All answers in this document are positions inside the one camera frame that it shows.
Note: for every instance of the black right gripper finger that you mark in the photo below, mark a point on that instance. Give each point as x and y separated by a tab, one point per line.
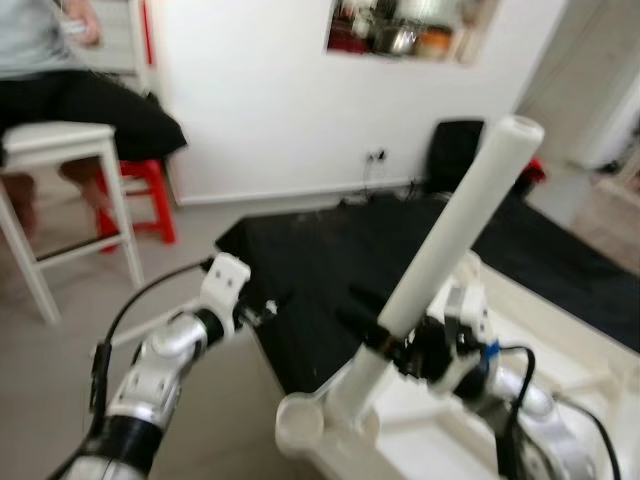
368	320

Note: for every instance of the white plastic table leg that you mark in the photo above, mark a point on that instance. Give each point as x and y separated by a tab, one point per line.
470	210

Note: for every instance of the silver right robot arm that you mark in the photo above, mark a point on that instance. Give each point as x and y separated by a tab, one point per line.
540	410

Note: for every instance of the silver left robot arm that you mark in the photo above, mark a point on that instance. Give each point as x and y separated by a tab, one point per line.
160	365

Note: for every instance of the black tablecloth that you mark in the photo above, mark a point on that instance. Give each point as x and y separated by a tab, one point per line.
330	250

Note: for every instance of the white plastic table top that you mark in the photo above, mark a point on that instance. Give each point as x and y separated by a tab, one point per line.
420	440

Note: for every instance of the red stool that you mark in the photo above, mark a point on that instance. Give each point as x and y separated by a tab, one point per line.
150	180

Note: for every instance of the black folding chair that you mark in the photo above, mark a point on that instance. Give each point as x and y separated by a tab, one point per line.
455	150

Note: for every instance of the red cloth item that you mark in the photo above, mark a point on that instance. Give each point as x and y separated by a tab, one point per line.
535	172

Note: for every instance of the beige cloth covered bench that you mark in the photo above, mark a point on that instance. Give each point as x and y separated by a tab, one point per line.
610	220

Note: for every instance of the white wooden stool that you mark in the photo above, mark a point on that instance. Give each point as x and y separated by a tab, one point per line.
50	140

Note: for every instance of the red cooking pot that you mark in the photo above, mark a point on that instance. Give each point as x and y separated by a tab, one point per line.
345	42

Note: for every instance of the person in grey shirt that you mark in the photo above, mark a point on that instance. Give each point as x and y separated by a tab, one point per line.
70	100

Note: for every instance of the small steel cooking pot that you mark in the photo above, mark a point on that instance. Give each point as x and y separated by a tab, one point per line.
400	40

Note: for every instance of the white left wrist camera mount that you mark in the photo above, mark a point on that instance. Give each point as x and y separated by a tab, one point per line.
225	280

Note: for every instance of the black wall charger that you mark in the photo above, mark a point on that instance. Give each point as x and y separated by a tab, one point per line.
378	156

